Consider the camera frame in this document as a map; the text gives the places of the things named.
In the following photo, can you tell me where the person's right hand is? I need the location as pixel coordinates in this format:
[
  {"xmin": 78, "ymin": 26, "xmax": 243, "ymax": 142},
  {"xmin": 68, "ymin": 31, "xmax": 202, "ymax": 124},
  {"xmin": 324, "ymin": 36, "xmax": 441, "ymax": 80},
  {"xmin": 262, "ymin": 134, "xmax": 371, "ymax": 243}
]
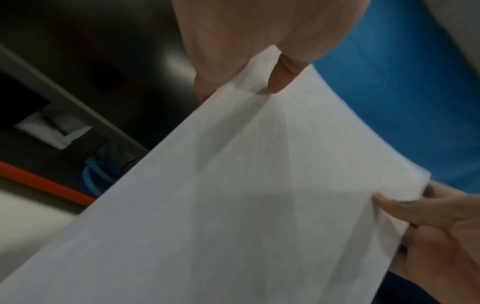
[{"xmin": 372, "ymin": 179, "xmax": 480, "ymax": 304}]

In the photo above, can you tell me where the pile of white papers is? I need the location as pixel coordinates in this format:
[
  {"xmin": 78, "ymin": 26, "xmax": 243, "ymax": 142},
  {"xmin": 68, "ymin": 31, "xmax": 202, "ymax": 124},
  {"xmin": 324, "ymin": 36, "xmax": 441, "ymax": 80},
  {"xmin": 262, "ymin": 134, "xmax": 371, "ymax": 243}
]
[{"xmin": 0, "ymin": 49, "xmax": 432, "ymax": 304}]

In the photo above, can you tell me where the blue cable loop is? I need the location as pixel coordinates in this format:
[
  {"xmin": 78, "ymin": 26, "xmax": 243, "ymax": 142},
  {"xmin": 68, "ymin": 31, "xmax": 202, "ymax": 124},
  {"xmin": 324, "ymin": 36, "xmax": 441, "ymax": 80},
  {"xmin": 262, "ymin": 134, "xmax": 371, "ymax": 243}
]
[{"xmin": 81, "ymin": 157, "xmax": 125, "ymax": 198}]

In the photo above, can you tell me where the black computer monitor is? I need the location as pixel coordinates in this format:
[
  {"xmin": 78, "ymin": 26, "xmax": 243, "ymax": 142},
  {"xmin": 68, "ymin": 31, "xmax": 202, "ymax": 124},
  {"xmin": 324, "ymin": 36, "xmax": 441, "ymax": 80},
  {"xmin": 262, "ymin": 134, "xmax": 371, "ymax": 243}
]
[{"xmin": 0, "ymin": 0, "xmax": 200, "ymax": 152}]

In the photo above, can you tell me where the blue cloth backdrop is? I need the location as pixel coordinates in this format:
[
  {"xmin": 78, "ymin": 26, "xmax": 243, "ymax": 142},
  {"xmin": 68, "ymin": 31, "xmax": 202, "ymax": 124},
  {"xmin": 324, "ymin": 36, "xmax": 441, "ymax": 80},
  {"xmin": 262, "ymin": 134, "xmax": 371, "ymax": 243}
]
[{"xmin": 310, "ymin": 0, "xmax": 480, "ymax": 197}]

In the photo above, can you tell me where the person's left hand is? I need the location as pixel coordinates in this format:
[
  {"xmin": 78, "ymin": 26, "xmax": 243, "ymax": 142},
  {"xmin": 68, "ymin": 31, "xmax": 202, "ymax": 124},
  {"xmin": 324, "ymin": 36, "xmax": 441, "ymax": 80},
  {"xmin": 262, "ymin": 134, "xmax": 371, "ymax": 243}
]
[{"xmin": 170, "ymin": 0, "xmax": 372, "ymax": 105}]

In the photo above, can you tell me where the grey monitor stand neck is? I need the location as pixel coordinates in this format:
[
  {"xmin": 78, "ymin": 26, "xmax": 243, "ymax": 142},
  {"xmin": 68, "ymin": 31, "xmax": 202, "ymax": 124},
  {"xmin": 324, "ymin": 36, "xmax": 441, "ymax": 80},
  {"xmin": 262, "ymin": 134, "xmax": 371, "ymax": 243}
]
[{"xmin": 13, "ymin": 110, "xmax": 94, "ymax": 151}]

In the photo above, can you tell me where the black red-lined monitor base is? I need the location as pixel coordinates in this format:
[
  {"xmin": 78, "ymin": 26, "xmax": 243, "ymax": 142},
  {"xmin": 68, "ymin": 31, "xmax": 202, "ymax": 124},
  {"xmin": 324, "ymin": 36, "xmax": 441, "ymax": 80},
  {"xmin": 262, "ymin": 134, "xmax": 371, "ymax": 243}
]
[{"xmin": 0, "ymin": 127, "xmax": 151, "ymax": 209}]

